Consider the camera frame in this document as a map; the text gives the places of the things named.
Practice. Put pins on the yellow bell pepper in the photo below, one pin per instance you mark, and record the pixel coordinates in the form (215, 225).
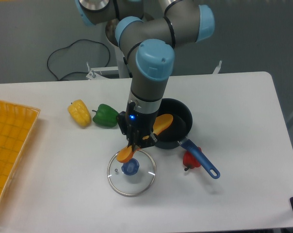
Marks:
(79, 112)

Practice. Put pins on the glass lid blue knob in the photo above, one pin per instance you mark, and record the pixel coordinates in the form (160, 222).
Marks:
(133, 177)

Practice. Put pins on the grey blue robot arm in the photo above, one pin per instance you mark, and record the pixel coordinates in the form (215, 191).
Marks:
(148, 47)

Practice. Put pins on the green bell pepper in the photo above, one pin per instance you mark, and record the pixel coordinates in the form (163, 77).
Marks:
(105, 116)

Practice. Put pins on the dark blue pot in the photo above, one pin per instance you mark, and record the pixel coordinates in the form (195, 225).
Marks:
(176, 134)

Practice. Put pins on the white bracket behind table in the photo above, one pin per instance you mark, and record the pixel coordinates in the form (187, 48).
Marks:
(217, 68)

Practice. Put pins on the red bell pepper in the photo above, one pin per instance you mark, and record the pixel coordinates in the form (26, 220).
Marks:
(189, 161)

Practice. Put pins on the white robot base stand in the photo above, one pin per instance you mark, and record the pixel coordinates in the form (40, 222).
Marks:
(121, 70)

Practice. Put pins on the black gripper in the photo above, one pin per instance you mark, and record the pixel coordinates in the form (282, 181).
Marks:
(137, 127)

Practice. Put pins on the yellow woven basket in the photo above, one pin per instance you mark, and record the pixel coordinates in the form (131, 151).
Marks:
(16, 124)

